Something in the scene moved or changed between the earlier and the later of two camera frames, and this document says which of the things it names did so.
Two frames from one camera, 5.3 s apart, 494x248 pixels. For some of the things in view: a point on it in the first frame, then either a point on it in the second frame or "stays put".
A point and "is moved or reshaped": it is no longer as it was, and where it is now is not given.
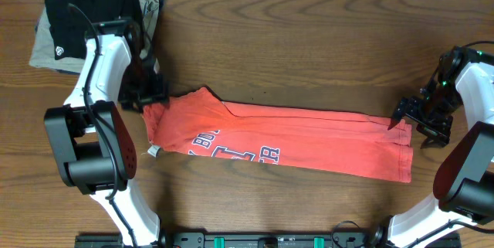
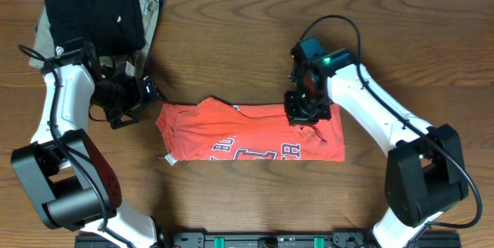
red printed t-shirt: [200, 121] is moved or reshaped
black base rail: [253, 239] stays put
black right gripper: [408, 107] → [296, 117]
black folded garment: [72, 13] stays put
